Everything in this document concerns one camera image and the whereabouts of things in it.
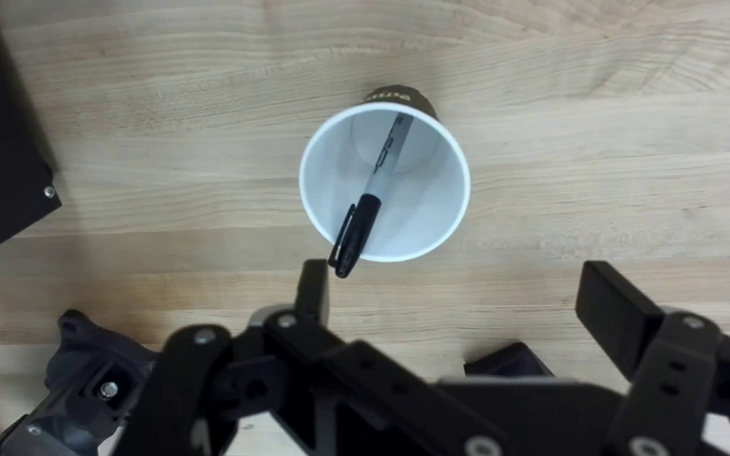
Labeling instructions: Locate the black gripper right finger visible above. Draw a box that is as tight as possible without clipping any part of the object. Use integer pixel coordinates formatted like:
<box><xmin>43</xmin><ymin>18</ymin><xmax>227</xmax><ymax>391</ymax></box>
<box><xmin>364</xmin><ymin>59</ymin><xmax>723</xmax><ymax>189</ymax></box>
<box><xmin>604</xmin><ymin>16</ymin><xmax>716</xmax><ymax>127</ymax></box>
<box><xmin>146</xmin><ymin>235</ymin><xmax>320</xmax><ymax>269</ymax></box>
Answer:
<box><xmin>573</xmin><ymin>259</ymin><xmax>730</xmax><ymax>456</ymax></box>

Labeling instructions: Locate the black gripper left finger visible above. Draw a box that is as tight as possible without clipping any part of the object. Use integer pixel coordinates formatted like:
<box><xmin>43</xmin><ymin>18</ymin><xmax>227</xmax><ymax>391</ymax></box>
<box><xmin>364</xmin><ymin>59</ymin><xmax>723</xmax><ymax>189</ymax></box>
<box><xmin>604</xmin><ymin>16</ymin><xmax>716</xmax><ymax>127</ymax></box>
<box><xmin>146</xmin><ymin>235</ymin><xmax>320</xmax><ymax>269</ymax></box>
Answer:
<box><xmin>108</xmin><ymin>259</ymin><xmax>501</xmax><ymax>456</ymax></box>

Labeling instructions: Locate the black marker pen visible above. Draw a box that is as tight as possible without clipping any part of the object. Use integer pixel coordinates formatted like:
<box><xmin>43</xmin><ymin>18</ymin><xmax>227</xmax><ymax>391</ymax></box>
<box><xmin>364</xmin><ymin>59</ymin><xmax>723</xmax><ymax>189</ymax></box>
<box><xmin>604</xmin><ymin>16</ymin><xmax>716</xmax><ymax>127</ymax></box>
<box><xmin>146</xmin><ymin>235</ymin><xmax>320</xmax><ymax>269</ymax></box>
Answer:
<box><xmin>326</xmin><ymin>111</ymin><xmax>416</xmax><ymax>282</ymax></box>

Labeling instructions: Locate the brown paper cup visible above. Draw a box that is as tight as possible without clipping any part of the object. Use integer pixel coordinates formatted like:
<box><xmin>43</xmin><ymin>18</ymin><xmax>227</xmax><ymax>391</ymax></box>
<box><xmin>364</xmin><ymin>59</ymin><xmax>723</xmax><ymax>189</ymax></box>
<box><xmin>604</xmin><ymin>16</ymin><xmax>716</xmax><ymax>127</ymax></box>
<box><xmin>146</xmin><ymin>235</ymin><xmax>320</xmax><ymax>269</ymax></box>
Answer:
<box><xmin>296</xmin><ymin>84</ymin><xmax>473</xmax><ymax>267</ymax></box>

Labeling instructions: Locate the black rectangular box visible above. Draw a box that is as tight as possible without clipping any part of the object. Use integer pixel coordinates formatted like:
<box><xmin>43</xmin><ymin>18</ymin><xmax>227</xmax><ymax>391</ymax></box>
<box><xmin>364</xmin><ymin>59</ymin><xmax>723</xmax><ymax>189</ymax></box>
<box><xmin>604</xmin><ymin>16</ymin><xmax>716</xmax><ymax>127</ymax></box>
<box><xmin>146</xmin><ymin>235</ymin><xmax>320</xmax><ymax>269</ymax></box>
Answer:
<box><xmin>462</xmin><ymin>340</ymin><xmax>554</xmax><ymax>381</ymax></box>

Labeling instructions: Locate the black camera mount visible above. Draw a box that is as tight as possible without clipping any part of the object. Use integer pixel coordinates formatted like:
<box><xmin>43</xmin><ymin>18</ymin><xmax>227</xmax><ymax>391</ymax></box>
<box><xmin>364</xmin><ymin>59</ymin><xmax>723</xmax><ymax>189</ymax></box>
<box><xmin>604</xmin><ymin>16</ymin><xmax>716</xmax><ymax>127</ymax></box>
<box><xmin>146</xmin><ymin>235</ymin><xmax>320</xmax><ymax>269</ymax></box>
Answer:
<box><xmin>0</xmin><ymin>310</ymin><xmax>160</xmax><ymax>456</ymax></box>

